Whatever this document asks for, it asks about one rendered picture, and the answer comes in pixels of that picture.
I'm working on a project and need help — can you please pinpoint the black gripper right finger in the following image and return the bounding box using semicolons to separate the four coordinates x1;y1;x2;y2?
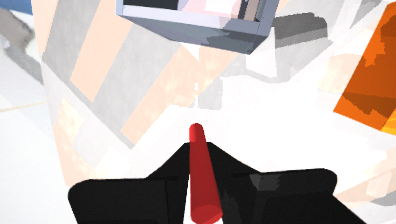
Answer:
207;142;338;224

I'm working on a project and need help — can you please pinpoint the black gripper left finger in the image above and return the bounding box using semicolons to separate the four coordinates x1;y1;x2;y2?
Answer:
68;142;190;224

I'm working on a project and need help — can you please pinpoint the white square plate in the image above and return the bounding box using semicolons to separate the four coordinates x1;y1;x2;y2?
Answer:
178;0;243;19

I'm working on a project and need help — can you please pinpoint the red peg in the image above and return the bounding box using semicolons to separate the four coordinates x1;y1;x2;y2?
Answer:
189;123;222;224

